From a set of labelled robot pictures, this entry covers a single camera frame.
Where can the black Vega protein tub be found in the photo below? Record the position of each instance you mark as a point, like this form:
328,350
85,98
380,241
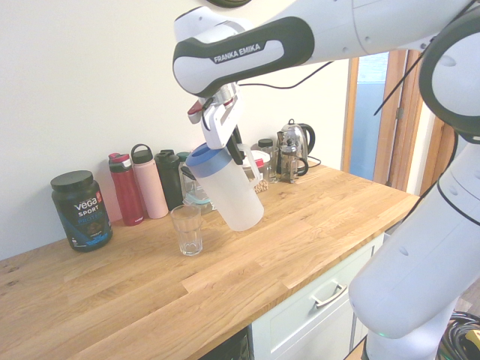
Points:
80,213

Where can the yellow power box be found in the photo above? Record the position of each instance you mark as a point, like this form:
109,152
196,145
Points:
473,341

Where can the red water bottle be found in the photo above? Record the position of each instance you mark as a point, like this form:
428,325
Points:
126,195

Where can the glass food container teal lid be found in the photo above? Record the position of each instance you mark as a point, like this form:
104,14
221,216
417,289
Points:
200,202

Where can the grey wrist camera red mount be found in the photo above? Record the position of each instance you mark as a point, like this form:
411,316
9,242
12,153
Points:
195,109

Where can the clear shaker bottle dark lid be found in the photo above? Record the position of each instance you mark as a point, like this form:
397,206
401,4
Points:
187,180

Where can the translucent pitcher with blue lid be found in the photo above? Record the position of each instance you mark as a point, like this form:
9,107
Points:
228,191

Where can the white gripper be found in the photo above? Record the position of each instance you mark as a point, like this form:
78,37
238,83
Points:
219,125

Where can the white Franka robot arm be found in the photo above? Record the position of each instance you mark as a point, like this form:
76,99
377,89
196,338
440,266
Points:
408,270

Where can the clear faceted glass tumbler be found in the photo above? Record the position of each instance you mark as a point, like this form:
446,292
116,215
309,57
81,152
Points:
186,228

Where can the glass jar with white lid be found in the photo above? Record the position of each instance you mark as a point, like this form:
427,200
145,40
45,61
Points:
261,168

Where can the black shaker bottle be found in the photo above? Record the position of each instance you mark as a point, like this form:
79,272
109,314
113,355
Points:
168,180

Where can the white cabinet drawer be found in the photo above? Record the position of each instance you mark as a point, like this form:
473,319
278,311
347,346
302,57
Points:
300,322

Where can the glass jar with black lid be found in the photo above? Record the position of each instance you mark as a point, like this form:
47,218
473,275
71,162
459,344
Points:
270,157

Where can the wooden door frame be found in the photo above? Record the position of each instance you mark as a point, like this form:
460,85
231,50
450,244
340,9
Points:
397,142

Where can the pink water bottle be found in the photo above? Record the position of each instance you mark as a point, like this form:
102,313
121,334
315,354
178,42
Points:
150,183

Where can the glass french press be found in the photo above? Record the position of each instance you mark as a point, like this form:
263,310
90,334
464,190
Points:
290,161

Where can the steel electric kettle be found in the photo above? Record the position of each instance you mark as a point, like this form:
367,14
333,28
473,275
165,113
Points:
302,137

